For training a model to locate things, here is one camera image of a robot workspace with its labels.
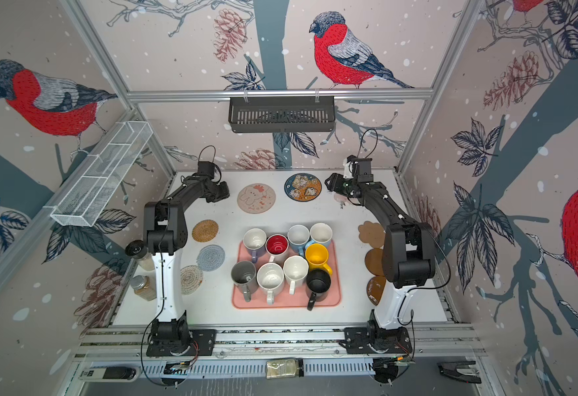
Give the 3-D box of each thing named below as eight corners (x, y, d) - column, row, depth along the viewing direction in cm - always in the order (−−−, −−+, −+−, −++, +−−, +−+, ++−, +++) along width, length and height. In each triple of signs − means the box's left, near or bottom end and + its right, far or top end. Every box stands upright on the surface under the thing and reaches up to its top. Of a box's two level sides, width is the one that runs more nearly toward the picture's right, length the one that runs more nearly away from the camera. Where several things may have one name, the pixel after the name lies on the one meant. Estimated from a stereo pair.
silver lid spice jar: (147, 303, 84) (129, 292, 75) (148, 289, 87) (131, 277, 78) (161, 299, 85) (144, 288, 76) (161, 285, 88) (146, 273, 79)
